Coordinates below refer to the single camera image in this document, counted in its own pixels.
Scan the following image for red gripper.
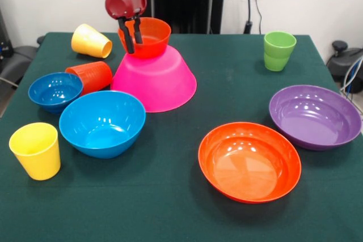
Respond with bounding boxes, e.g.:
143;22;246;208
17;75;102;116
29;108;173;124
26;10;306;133
104;0;148;54

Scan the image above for small orange bowl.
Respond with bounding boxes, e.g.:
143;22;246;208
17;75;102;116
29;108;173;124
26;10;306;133
117;17;172;59

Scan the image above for golden yellow plastic cup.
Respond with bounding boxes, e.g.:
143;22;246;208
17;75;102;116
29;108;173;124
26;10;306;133
70;23;113;59

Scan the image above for pink plastic bowl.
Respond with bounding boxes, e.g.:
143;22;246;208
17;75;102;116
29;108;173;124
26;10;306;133
110;45;198;113

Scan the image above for red-orange plastic cup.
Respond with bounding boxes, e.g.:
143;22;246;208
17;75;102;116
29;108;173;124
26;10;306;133
65;61;113;96

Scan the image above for small dark blue bowl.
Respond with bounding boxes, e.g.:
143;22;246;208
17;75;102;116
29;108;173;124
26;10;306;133
28;72;84;114

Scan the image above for light blue plastic bowl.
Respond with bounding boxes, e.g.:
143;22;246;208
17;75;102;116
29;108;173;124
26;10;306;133
58;90;147;160

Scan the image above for green plastic cup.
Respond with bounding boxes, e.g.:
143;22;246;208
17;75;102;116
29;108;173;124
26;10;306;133
263;31;297;72

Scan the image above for lemon yellow plastic cup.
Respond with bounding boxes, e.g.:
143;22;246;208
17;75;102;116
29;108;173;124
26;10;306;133
9;122;61;181

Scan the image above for large shallow orange bowl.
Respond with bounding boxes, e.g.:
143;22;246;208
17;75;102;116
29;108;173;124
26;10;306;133
197;122;302;205

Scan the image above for dark green tablecloth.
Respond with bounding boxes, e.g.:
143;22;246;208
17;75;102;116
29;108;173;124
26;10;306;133
0;31;363;242

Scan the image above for purple plastic bowl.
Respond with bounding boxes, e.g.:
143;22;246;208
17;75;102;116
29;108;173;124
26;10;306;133
268;84;362;151

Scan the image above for black hanging cable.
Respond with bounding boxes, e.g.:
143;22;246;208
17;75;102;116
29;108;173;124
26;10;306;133
243;0;263;35

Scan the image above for tangle of floor cables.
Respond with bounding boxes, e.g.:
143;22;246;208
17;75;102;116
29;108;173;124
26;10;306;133
339;56;363;97

